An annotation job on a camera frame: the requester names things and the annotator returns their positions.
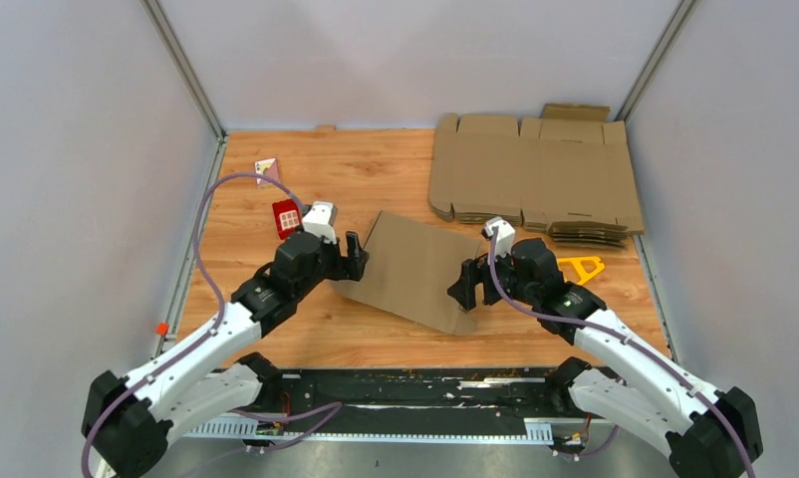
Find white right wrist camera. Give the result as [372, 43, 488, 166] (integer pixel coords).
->
[481, 216, 516, 259]

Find yellow plastic tool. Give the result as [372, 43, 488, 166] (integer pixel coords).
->
[557, 256, 606, 285]

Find brown cardboard box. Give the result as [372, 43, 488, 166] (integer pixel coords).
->
[332, 210, 481, 336]

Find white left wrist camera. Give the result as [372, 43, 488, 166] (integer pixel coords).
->
[302, 201, 338, 244]

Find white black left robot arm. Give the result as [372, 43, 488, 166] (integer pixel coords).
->
[81, 230, 369, 477]

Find red small box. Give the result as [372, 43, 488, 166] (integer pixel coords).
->
[272, 199, 303, 240]

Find stack of flat cardboard boxes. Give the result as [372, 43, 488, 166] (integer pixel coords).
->
[427, 104, 645, 249]

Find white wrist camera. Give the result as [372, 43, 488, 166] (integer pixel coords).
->
[481, 216, 516, 259]
[302, 201, 338, 244]

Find pink white card box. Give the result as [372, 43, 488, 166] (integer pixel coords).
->
[254, 157, 282, 188]

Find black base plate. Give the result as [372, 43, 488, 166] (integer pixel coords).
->
[180, 359, 613, 444]

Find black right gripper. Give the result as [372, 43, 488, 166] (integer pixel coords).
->
[446, 241, 537, 312]

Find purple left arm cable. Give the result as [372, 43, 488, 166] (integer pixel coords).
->
[80, 171, 343, 478]

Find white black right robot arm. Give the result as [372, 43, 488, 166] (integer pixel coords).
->
[447, 237, 763, 477]

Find aluminium frame rails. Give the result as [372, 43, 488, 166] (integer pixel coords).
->
[96, 0, 737, 478]

